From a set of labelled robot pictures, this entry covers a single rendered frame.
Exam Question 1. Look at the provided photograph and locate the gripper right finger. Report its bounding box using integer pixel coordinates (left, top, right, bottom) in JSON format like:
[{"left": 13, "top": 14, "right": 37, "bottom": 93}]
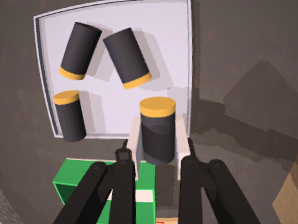
[{"left": 175, "top": 115, "right": 261, "bottom": 224}]

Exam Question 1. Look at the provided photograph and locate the white tray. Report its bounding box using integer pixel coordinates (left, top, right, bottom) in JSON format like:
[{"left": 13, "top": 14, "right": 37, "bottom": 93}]
[{"left": 34, "top": 0, "right": 192, "bottom": 139}]

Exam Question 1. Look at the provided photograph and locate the dark grey cylinder with yellow top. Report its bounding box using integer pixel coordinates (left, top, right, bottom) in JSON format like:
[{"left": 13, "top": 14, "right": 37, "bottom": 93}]
[
  {"left": 53, "top": 90, "right": 87, "bottom": 142},
  {"left": 59, "top": 22, "right": 102, "bottom": 80},
  {"left": 139, "top": 97, "right": 176, "bottom": 166},
  {"left": 103, "top": 27, "right": 152, "bottom": 89}
]

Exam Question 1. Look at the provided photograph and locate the green open box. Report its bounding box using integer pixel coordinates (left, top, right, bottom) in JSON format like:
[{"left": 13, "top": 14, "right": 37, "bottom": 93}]
[{"left": 52, "top": 158, "right": 157, "bottom": 224}]

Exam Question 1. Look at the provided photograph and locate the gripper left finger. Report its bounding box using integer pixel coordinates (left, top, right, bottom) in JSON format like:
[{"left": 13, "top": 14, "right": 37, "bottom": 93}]
[{"left": 53, "top": 116, "right": 142, "bottom": 224}]

